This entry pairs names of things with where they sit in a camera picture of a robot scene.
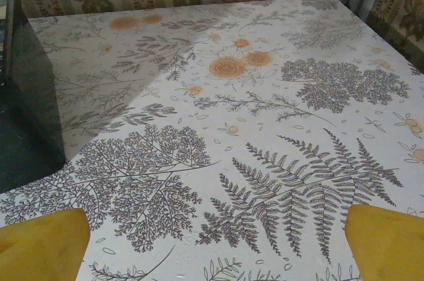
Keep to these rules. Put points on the starry night print box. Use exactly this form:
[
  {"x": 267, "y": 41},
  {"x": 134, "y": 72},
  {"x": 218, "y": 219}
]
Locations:
[{"x": 30, "y": 112}]

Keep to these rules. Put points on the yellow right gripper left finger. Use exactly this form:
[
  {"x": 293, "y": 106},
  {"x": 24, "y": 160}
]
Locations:
[{"x": 39, "y": 248}]

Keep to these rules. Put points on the floral patterned table cover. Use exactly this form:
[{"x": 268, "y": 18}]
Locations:
[{"x": 232, "y": 128}]

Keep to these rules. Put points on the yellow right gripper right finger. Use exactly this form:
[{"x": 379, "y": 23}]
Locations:
[{"x": 391, "y": 248}]

